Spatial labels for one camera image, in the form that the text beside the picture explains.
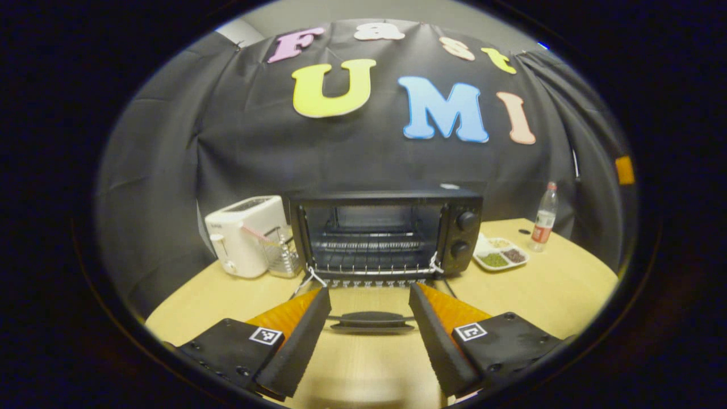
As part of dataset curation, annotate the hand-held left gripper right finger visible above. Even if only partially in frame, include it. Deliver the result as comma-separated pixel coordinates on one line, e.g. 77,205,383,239
408,282,564,399

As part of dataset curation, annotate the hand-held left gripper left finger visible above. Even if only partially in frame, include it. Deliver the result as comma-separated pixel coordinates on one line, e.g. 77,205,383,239
176,287,332,399

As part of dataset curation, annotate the black electric oven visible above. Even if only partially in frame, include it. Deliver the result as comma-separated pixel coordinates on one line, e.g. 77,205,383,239
287,187,484,336

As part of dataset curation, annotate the clear plastic water bottle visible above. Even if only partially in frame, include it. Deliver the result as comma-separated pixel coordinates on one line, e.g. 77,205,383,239
528,181,559,253

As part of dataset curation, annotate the white divided plate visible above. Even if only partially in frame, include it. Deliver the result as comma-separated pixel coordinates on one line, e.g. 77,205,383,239
473,232,530,273

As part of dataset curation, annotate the white toaster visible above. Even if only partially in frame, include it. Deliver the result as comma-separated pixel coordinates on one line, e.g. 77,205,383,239
204,195,291,279

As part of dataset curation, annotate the red striped straw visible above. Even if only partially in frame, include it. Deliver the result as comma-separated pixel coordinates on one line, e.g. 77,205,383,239
241,223,282,246

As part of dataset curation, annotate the oven wire rack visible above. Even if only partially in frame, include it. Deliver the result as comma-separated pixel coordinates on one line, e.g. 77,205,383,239
311,232,439,274

